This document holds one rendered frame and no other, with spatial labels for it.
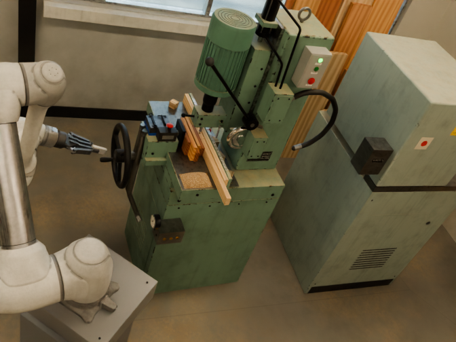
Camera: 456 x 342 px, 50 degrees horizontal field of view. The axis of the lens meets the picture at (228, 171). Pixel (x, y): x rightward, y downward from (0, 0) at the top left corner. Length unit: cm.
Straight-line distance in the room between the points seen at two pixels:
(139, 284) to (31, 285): 45
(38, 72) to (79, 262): 59
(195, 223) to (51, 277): 90
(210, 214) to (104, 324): 78
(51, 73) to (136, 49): 189
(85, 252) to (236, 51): 91
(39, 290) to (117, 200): 158
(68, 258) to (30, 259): 11
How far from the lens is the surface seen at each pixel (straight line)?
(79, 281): 165
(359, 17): 360
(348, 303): 316
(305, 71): 200
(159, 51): 346
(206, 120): 215
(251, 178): 231
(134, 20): 326
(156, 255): 246
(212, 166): 208
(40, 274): 163
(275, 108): 202
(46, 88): 158
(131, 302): 187
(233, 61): 194
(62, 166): 331
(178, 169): 208
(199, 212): 228
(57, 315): 183
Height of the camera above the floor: 227
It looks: 40 degrees down
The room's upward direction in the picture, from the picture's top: 21 degrees clockwise
